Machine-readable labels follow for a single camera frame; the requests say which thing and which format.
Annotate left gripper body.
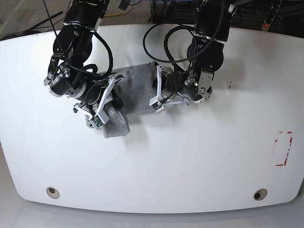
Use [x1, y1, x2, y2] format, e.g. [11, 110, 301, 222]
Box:
[152, 61, 190, 107]

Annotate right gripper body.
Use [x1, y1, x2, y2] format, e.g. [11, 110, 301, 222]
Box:
[73, 75, 124, 128]

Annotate grey T-shirt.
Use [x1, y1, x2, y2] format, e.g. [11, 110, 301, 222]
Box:
[102, 63, 156, 138]

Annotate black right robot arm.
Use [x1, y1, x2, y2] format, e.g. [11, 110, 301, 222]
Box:
[44, 0, 123, 129]

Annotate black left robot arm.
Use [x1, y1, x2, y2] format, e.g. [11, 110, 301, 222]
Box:
[148, 0, 239, 112]

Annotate left table grommet hole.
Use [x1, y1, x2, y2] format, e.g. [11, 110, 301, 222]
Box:
[46, 187, 60, 199]

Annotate table grommet hole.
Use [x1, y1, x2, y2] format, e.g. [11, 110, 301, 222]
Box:
[46, 187, 60, 199]
[253, 189, 268, 201]

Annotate black power strip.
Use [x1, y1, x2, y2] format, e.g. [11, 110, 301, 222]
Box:
[261, 0, 282, 31]

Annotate red tape marking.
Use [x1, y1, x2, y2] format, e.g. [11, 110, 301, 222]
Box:
[274, 131, 293, 167]

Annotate right table grommet hole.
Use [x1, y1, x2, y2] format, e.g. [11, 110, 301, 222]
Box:
[253, 189, 268, 201]

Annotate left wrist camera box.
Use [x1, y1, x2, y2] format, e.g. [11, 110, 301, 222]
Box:
[149, 95, 166, 113]

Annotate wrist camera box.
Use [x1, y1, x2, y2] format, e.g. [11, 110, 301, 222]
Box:
[149, 95, 166, 113]
[89, 112, 109, 129]

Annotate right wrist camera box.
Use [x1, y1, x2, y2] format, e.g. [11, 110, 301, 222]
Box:
[89, 112, 109, 129]

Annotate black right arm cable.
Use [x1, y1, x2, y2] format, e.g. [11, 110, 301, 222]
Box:
[85, 32, 114, 76]

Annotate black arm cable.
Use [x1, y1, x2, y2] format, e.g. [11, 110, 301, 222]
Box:
[85, 32, 114, 76]
[142, 23, 198, 72]

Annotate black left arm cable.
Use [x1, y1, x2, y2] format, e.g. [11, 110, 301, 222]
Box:
[142, 23, 198, 72]

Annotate yellow cable on floor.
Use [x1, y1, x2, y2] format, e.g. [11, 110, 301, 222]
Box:
[104, 11, 124, 19]

